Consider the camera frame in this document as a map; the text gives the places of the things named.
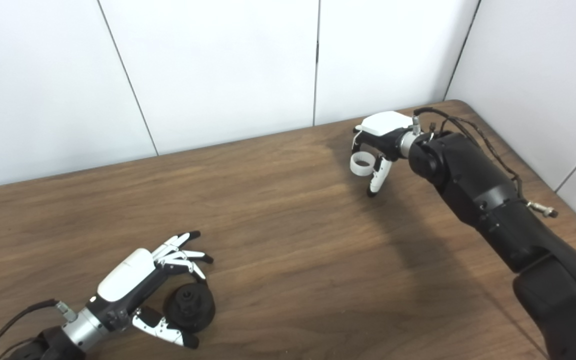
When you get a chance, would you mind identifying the white plastic ring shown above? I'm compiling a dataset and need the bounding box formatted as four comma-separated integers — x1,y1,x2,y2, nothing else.
350,151,376,177

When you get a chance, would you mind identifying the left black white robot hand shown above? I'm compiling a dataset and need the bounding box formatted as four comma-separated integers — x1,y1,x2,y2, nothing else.
86,230,215,350

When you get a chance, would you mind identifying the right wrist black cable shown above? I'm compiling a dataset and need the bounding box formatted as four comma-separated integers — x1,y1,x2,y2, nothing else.
412,107,559,219

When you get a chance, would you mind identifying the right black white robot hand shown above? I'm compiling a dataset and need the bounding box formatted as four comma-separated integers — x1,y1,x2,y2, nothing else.
351,111,415,198

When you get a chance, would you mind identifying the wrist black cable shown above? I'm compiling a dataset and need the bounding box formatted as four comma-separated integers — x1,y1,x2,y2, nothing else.
0,299,76,360
412,107,559,219

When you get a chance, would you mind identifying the round black plastic part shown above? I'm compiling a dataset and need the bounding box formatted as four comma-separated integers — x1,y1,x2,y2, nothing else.
163,282,216,333

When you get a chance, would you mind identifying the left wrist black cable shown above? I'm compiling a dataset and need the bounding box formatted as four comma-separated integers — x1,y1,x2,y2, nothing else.
0,299,76,360

